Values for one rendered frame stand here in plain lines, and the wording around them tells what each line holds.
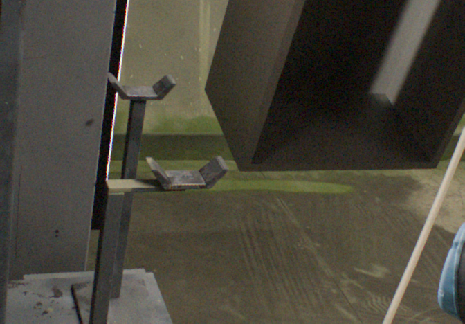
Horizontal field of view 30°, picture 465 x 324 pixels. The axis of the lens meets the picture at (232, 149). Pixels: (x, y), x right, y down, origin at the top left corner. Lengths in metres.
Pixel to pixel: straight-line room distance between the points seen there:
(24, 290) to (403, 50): 1.72
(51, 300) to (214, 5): 2.10
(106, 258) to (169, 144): 2.17
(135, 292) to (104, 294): 0.28
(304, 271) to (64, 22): 1.49
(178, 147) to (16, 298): 1.93
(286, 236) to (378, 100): 0.52
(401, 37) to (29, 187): 1.44
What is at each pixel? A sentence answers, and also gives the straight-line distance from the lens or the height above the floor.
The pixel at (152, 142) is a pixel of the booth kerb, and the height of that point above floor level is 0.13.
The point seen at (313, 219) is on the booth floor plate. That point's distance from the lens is 2.93.
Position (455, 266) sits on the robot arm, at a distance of 1.31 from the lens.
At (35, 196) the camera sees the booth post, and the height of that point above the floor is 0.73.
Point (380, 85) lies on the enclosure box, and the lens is 2.72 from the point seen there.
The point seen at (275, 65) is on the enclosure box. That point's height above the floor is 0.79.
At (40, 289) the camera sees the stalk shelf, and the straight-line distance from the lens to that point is 1.20.
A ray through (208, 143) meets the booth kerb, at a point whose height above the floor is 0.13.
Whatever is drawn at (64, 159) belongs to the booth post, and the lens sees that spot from 1.48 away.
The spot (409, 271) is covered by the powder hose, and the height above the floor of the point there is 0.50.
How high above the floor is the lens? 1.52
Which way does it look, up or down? 27 degrees down
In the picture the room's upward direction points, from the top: 11 degrees clockwise
